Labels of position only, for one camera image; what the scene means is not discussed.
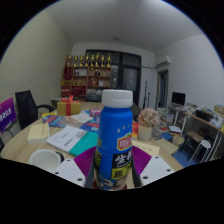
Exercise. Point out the white air conditioner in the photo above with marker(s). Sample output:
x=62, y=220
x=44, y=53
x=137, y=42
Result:
x=163, y=61

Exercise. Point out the cream book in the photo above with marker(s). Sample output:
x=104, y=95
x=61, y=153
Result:
x=38, y=132

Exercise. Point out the colourful magazine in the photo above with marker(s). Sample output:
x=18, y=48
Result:
x=56, y=120

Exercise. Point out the small pink box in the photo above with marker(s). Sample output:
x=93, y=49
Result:
x=95, y=112

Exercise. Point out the blue drink bottle white cap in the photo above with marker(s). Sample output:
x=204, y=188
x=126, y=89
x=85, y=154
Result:
x=114, y=133

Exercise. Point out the pink flowers in white pot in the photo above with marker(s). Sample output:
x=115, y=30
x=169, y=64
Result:
x=148, y=121

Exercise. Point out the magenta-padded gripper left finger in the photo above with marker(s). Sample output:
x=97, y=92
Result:
x=71, y=171

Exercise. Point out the white round stool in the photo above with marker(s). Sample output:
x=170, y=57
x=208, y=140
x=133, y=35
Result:
x=203, y=148

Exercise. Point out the dark glass door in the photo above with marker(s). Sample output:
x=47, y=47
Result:
x=128, y=76

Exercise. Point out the yellow gift box red ribbon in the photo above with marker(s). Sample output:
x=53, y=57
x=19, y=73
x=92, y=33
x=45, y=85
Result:
x=68, y=108

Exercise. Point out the pale yellow envelope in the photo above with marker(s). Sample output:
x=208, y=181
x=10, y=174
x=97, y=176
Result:
x=146, y=147

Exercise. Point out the purple banner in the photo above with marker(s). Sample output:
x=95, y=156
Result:
x=6, y=115

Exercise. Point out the dark wooden stool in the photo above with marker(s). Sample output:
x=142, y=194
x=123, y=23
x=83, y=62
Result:
x=190, y=140

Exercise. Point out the white paper sheet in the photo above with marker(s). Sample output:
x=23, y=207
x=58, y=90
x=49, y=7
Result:
x=81, y=117

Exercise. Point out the white open booklet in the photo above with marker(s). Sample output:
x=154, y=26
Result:
x=65, y=138

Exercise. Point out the white mug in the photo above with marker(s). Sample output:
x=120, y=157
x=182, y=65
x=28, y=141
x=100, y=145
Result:
x=44, y=160

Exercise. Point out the blue book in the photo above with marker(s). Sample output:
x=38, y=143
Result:
x=91, y=125

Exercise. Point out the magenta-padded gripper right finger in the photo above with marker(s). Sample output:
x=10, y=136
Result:
x=155, y=170

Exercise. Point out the wooden shelf unit with trophies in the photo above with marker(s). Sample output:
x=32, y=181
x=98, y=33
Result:
x=86, y=78

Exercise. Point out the black computer monitor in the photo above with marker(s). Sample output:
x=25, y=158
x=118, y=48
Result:
x=178, y=99

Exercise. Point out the wooden side desk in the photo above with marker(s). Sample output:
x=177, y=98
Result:
x=203, y=121

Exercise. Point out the teal book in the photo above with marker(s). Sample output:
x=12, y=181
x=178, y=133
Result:
x=85, y=143

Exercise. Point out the black office chair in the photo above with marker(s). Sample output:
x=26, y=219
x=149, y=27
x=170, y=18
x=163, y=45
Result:
x=26, y=108

